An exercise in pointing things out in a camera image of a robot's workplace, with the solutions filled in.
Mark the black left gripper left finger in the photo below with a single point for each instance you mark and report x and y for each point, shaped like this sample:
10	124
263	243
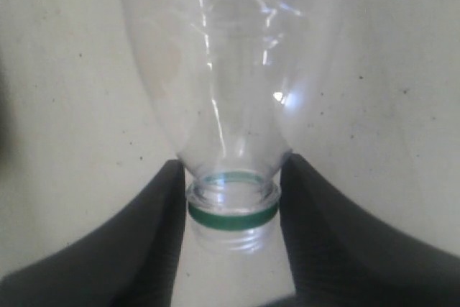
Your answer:
131	260

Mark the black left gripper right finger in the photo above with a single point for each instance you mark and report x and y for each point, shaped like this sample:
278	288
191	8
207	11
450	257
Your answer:
341	255

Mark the clear plastic bottle green label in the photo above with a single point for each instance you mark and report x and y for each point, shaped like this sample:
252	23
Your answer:
229	81

